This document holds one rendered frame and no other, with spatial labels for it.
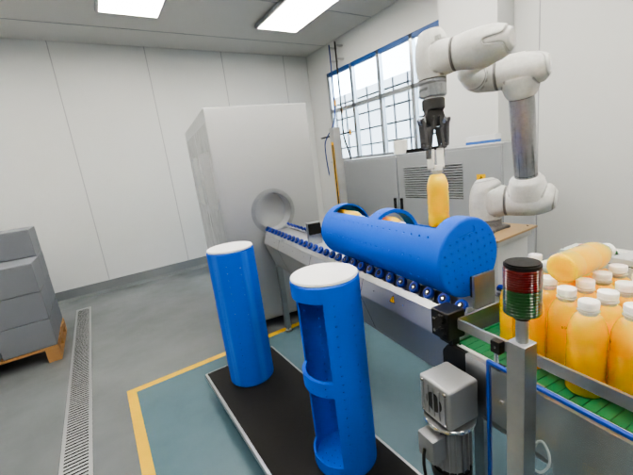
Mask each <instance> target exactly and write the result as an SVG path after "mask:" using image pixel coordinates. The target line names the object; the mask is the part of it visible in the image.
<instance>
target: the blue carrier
mask: <svg viewBox="0 0 633 475"><path fill-rule="evenodd" d="M340 209H346V210H352V211H357V212H359V213H361V214H362V216H364V217H361V216H355V215H350V214H343V213H337V211H338V210H340ZM391 213H397V214H399V215H400V217H401V218H402V219H404V222H406V223H401V222H395V221H384V220H382V218H384V217H385V216H387V215H388V214H391ZM321 233H322V237H323V240H324V242H325V244H326V245H327V246H328V247H329V248H330V249H331V250H333V251H335V252H337V253H341V254H343V255H347V256H348V257H351V258H355V259H356V260H359V261H362V262H365V263H366V264H369V265H372V266H374V267H377V268H379V269H383V270H386V271H389V272H393V273H394V274H396V275H399V276H401V277H405V278H407V279H409V280H412V281H414V282H417V283H419V284H421V285H424V286H427V287H432V288H434V289H436V290H439V291H442V292H445V293H447V294H449V295H451V296H454V297H459V298H463V297H468V296H470V276H473V275H475V274H478V273H481V272H484V271H487V270H493V269H494V266H495V260H496V241H495V235H494V232H493V230H492V229H491V227H490V226H489V224H488V223H487V222H485V221H484V220H482V219H480V218H476V217H467V216H453V217H450V218H447V219H446V220H444V221H442V222H441V223H440V224H439V225H438V226H437V227H431V226H429V225H424V224H418V223H417V222H416V220H415V218H414V217H413V216H412V215H411V214H410V213H409V212H407V211H406V210H403V209H397V208H383V209H380V210H378V211H376V212H375V213H373V214H372V215H371V216H367V214H366V212H365V211H364V210H363V209H362V208H361V207H360V206H358V205H354V204H339V205H335V206H334V207H332V208H331V209H330V210H329V211H328V212H327V214H326V215H325V217H324V219H323V222H322V226H321Z"/></svg>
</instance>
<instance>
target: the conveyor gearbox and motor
mask: <svg viewBox="0 0 633 475"><path fill-rule="evenodd" d="M420 386H421V401H422V409H423V410H424V418H425V420H426V421H427V423H428V425H427V426H425V427H423V428H421V429H419V430H418V441H419V451H420V452H421V453H422V466H423V471H424V475H428V474H427V469H426V458H427V459H428V460H429V461H430V462H431V466H432V471H433V474H434V475H473V474H472V465H473V453H472V431H473V430H474V428H475V427H476V423H477V416H478V382H477V379H475V378H474V377H472V376H470V375H469V374H467V373H465V372H464V371H462V370H460V369H458V368H456V367H455V366H453V365H452V364H450V363H448V362H444V363H442V364H440V365H438V366H436V367H434V368H431V369H428V370H426V371H424V372H422V373H420Z"/></svg>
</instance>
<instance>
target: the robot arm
mask: <svg viewBox="0 0 633 475"><path fill-rule="evenodd" d="M515 43H516V34H515V30H514V28H513V27H512V26H511V25H509V24H506V23H492V24H488V25H482V26H479V27H475V28H472V29H470V30H467V31H464V32H463V33H461V34H459V35H457V36H454V37H450V38H447V37H446V32H445V31H444V30H443V29H442V28H441V27H439V26H435V27H431V28H429V29H426V30H425V31H423V32H421V33H420V34H419V35H418V37H417V41H416V46H415V71H416V75H417V78H418V87H419V99H421V100H423V101H422V111H423V112H424V115H423V118H421V119H419V120H417V124H418V127H419V137H420V147H421V149H423V150H426V159H427V160H428V170H434V169H435V166H434V149H432V142H433V131H434V130H435V135H436V139H437V145H438V148H436V156H437V165H443V168H444V167H445V148H446V147H447V146H448V145H449V122H450V117H447V116H445V113H444V108H445V107H446V105H445V97H443V96H445V95H446V75H447V74H451V73H453V72H456V71H457V78H458V80H459V81H460V82H461V84H462V85H463V87H464V88H465V89H467V90H469V91H471V92H475V93H482V92H491V91H499V90H502V92H503V94H504V96H505V98H506V99H507V100H508V101H509V112H510V124H511V147H512V159H513V171H514V176H513V177H512V178H511V180H510V181H509V185H508V186H504V185H501V182H500V181H499V180H498V179H496V178H493V177H489V178H483V179H479V180H477V181H476V182H475V183H474V185H473V187H472V188H471V191H470V195H469V213H470V217H476V218H480V219H482V220H484V221H485V222H487V223H488V224H489V226H490V227H491V229H492V230H493V232H494V233H495V232H498V231H500V230H503V229H506V228H510V227H511V225H510V224H506V223H502V219H501V217H502V216H535V215H541V214H544V213H547V212H550V211H551V210H553V209H554V208H556V205H557V200H558V193H559V191H558V190H557V188H556V187H555V186H554V185H553V184H551V183H547V182H546V180H545V176H544V175H543V174H541V173H540V172H538V152H537V131H536V129H537V124H536V104H535V94H536V93H537V91H538V89H539V87H540V84H541V82H544V81H545V80H546V79H547V78H548V77H549V75H550V74H551V72H552V62H551V56H550V54H549V53H548V52H545V51H541V50H527V51H523V52H518V53H514V54H511V51H512V49H513V48H514V46H515ZM509 54H510V55H509ZM441 143H442V144H441Z"/></svg>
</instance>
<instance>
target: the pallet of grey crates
mask: <svg viewBox="0 0 633 475"><path fill-rule="evenodd" d="M48 273H49V271H48V269H47V266H46V263H45V259H44V256H43V253H42V250H41V246H40V243H39V240H38V236H37V233H36V230H35V227H34V226H28V227H23V228H16V229H10V230H5V231H0V365H4V364H6V363H9V362H12V361H15V360H18V359H22V358H25V357H27V356H30V355H33V354H36V353H40V352H46V355H47V358H48V361H49V363H52V362H55V361H57V360H60V359H62V358H63V353H64V347H65V340H66V335H67V327H66V323H65V320H64V318H62V315H61V312H60V309H59V305H58V302H57V297H56V294H55V292H54V289H53V285H52V282H51V279H50V276H49V274H48Z"/></svg>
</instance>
